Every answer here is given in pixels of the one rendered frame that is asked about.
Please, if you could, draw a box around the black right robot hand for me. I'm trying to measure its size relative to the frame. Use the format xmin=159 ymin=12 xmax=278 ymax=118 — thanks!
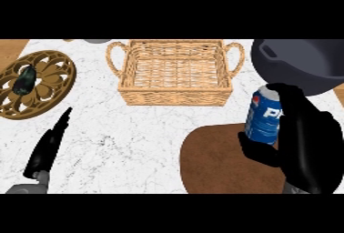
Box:
xmin=236 ymin=82 xmax=344 ymax=195

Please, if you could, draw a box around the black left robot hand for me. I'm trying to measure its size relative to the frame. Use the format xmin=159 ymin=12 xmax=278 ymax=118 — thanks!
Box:
xmin=22 ymin=106 xmax=73 ymax=180

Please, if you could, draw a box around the blue soda can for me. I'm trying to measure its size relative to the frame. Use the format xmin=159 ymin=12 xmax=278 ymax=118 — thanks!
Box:
xmin=243 ymin=85 xmax=283 ymax=146

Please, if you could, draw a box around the brown wooden cutting board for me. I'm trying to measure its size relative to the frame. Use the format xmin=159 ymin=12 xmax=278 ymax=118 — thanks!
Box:
xmin=178 ymin=122 xmax=287 ymax=195

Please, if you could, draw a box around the wicker basket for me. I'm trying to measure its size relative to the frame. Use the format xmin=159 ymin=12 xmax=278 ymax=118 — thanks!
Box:
xmin=104 ymin=39 xmax=246 ymax=107

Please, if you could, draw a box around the round carved wooden trivet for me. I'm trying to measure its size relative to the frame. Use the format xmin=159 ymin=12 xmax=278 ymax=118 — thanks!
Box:
xmin=0 ymin=49 xmax=78 ymax=121

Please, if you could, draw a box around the dark green vegetable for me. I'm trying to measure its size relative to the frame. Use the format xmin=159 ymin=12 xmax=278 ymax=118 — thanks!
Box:
xmin=10 ymin=64 xmax=38 ymax=96

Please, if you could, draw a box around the dark grey pot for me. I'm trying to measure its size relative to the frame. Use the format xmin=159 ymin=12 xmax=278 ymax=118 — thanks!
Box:
xmin=247 ymin=39 xmax=344 ymax=97

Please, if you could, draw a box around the grey round object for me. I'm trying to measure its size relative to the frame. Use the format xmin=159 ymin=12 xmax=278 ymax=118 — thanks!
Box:
xmin=82 ymin=39 xmax=112 ymax=45

